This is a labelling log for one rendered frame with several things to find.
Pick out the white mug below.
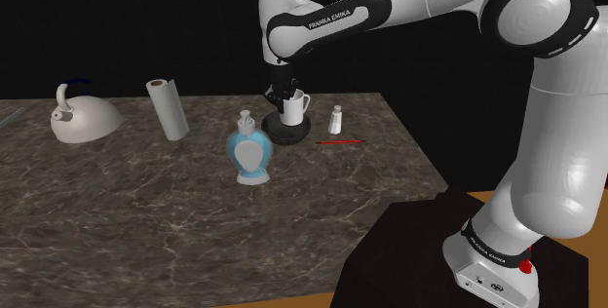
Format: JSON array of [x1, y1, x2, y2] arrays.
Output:
[[278, 89, 312, 127]]

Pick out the black bowl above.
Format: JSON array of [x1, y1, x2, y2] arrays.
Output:
[[260, 109, 313, 146]]

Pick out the white salt shaker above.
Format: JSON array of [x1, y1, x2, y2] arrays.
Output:
[[327, 104, 344, 135]]

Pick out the blue and white soap dispenser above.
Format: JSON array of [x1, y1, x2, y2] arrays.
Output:
[[226, 109, 275, 186]]

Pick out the white paper towel roll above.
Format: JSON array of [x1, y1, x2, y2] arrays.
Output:
[[145, 77, 191, 142]]

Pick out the white kettle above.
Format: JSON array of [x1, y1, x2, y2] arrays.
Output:
[[50, 78, 126, 144]]

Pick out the dark robot stand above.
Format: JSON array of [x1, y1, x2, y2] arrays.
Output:
[[329, 186, 590, 308]]

